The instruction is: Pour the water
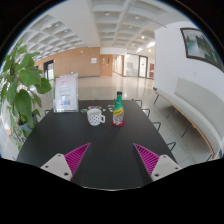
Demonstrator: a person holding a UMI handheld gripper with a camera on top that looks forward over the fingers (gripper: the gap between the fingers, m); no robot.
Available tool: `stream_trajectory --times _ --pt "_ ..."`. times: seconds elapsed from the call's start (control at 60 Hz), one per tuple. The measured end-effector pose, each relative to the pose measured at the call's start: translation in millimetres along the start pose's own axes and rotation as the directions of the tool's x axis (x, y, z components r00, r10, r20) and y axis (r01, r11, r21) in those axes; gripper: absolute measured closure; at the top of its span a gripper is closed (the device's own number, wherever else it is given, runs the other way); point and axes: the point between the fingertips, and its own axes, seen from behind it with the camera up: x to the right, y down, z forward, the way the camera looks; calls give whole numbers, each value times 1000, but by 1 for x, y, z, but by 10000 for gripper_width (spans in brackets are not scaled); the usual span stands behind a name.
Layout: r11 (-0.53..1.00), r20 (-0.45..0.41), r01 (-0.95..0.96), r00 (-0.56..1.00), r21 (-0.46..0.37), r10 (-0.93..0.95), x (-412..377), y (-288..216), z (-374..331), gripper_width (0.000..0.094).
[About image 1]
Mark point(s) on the potted green leafy plant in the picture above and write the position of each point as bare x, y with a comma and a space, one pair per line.
23, 100

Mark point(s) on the white polka-dot mug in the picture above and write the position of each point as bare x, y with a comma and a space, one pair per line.
94, 117

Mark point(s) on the ceiling lights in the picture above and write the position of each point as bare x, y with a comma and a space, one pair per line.
107, 13

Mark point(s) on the green drink bottle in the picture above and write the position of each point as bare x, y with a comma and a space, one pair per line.
118, 111

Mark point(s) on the framed landscape picture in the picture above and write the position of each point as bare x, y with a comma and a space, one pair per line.
200, 46

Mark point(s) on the dark-framed glass door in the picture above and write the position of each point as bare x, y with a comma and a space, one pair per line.
142, 66

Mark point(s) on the clear acrylic sign stand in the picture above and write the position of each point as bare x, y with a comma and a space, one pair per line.
66, 93

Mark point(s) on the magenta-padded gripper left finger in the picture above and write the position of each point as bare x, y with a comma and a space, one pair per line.
71, 158

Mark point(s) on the long white wall bench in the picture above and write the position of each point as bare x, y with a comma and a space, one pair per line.
196, 110

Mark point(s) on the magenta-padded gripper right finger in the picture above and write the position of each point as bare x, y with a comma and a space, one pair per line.
151, 160

